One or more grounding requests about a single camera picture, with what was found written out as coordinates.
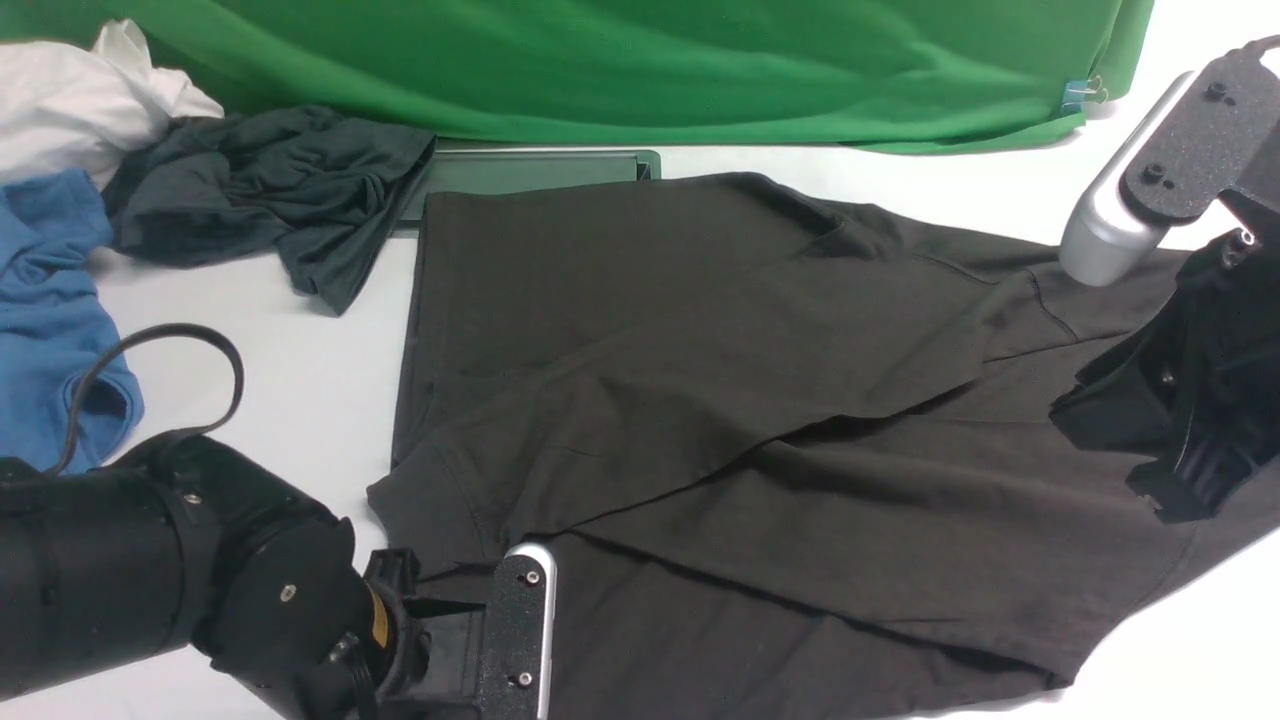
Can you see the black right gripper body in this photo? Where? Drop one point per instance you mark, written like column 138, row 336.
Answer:
column 1194, row 391

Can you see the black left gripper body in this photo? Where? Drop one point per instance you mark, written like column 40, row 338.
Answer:
column 430, row 640

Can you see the gray long-sleeved shirt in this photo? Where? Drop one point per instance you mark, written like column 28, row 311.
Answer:
column 793, row 457

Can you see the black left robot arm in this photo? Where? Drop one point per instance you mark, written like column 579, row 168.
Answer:
column 187, row 543

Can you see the dark teal crumpled shirt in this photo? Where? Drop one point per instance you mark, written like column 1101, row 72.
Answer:
column 320, row 189

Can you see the blue t-shirt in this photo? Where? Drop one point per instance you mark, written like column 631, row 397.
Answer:
column 53, row 326

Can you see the blue binder clip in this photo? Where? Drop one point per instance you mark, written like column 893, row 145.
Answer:
column 1079, row 93

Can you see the green backdrop cloth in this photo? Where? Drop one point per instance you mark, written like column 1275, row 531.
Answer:
column 907, row 77

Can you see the white crumpled garment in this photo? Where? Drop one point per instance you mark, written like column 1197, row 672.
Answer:
column 64, row 107

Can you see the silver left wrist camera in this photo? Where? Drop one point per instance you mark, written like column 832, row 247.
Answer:
column 516, row 658

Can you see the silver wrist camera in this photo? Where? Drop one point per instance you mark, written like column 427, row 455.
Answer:
column 516, row 658
column 1212, row 137

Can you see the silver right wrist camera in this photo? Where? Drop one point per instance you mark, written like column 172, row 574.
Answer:
column 1212, row 137

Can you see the metal table cable hatch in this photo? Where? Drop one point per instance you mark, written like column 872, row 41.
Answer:
column 502, row 171

